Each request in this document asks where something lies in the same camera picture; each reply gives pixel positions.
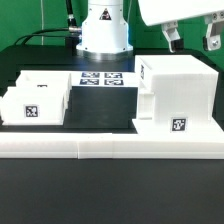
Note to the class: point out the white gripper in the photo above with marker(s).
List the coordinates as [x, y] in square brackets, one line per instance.
[154, 12]

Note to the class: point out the white drawer cabinet box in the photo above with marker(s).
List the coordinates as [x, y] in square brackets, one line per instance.
[175, 95]

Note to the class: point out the white front drawer tray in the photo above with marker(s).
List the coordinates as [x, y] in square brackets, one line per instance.
[33, 106]

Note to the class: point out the white drawer tray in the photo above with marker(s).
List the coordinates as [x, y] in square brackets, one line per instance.
[33, 106]
[60, 80]

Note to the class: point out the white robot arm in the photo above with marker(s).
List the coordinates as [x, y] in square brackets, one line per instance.
[105, 33]

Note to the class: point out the white rear drawer tray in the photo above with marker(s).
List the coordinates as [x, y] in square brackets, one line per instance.
[60, 80]

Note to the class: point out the white fiducial marker sheet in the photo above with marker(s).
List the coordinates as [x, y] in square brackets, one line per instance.
[104, 79]

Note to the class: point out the white L-shaped fence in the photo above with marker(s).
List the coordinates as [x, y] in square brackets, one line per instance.
[110, 146]

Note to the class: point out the black upright cable connector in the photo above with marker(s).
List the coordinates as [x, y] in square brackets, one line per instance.
[72, 23]

